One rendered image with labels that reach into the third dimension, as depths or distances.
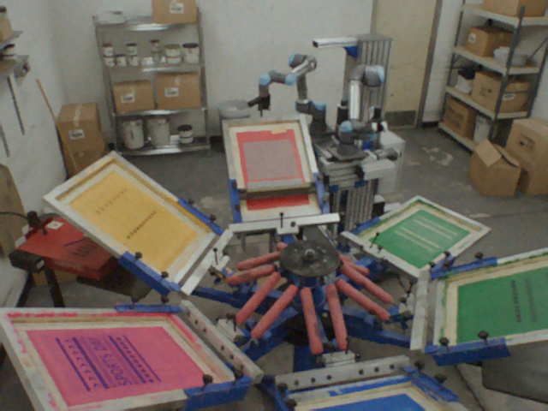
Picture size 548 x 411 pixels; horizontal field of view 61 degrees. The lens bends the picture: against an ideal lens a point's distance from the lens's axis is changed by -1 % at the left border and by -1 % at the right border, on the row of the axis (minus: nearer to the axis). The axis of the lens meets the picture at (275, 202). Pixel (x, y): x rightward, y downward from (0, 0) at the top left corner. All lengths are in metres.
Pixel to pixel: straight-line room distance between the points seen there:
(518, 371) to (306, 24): 5.15
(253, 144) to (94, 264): 1.29
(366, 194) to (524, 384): 2.09
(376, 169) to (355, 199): 0.53
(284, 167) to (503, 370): 1.73
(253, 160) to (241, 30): 3.51
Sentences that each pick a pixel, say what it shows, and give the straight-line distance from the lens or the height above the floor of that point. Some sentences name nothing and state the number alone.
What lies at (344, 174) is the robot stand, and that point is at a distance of 3.57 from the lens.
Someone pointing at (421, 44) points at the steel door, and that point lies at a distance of 7.37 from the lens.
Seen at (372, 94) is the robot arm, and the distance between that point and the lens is 3.39.
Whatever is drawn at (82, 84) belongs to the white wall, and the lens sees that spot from 6.67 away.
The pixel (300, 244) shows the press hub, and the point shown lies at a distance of 2.42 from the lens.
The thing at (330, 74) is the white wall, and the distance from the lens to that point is 6.88.
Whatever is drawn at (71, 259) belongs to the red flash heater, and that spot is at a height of 1.10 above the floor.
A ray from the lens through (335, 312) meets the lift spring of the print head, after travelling 2.23.
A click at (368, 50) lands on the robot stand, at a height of 1.96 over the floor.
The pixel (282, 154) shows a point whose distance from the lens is 3.21.
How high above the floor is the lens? 2.72
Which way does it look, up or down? 31 degrees down
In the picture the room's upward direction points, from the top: 1 degrees clockwise
